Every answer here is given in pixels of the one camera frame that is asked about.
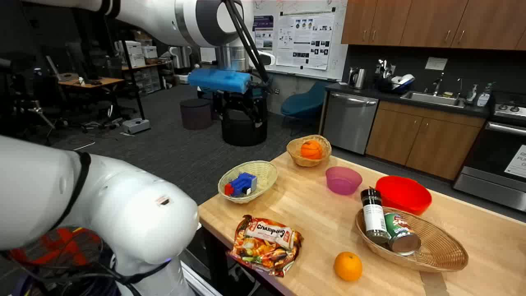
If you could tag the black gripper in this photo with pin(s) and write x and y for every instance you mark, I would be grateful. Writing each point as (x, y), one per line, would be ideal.
(237, 100)

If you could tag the pink translucent plastic bowl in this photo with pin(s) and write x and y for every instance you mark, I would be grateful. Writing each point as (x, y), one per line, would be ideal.
(344, 181)

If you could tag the red plastic bowl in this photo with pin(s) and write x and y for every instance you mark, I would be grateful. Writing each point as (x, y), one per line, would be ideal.
(403, 192)

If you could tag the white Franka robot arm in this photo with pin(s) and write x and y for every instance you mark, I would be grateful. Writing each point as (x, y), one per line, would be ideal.
(109, 202)

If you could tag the pale round wicker basket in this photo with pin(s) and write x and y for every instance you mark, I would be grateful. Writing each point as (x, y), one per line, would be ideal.
(265, 174)

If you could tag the small brown wicker basket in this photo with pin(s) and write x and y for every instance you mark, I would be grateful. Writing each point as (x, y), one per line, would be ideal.
(295, 156)

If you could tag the orange plush basketball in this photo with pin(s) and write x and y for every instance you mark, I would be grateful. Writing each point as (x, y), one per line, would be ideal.
(311, 149)

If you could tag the large oval brown wicker basket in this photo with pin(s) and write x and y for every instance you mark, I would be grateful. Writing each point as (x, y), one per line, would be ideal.
(438, 246)

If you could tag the black round ottoman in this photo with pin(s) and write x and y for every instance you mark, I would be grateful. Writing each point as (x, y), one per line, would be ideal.
(244, 128)

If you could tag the small grey round ottoman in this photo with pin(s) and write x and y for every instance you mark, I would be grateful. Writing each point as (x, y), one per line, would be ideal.
(196, 113)

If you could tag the blue lounge chair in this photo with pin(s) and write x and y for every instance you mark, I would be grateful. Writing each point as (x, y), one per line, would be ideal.
(305, 100)

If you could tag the blue toy block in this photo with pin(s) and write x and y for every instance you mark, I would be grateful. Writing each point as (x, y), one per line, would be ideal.
(244, 182)

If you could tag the red toy block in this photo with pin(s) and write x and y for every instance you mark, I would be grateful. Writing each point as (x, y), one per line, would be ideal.
(227, 189)

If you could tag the white box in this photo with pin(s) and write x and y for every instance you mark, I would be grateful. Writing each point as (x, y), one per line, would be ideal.
(135, 125)

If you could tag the steel kettle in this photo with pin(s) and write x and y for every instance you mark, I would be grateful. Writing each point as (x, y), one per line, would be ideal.
(359, 77)

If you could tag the instant noodle packet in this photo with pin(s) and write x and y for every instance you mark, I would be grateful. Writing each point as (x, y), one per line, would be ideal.
(265, 243)

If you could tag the wooden office desk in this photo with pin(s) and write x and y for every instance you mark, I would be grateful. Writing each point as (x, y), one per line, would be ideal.
(91, 82)

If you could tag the dish rack with dishes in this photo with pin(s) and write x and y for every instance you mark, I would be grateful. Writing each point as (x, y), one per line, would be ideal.
(395, 82)

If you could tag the spice bottle with black cap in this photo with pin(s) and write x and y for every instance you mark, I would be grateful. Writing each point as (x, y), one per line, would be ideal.
(374, 215)

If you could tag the wooden base cabinets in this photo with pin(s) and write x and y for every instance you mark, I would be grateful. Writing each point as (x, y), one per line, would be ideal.
(421, 136)

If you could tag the steel kitchen sink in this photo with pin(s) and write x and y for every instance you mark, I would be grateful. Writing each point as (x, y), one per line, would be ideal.
(433, 98)

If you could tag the orange fruit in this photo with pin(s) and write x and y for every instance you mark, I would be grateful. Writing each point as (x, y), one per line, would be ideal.
(347, 266)

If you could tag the green tin can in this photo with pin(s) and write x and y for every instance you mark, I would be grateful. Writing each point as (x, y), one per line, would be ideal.
(400, 230)

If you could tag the wooden stool with red legs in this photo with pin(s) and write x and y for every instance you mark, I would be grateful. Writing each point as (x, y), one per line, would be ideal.
(60, 243)

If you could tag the white soap bottle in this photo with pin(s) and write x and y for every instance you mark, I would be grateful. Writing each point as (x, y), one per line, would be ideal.
(484, 98)

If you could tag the stainless steel oven range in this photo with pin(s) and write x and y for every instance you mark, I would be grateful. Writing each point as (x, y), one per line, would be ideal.
(494, 164)

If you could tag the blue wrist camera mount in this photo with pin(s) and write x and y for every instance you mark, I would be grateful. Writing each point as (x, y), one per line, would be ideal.
(219, 80)

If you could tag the white wall outlet plate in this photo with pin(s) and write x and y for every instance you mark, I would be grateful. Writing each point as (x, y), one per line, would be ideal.
(436, 62)

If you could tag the wooden wall cabinets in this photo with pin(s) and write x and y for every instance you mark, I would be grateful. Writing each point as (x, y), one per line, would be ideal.
(433, 21)

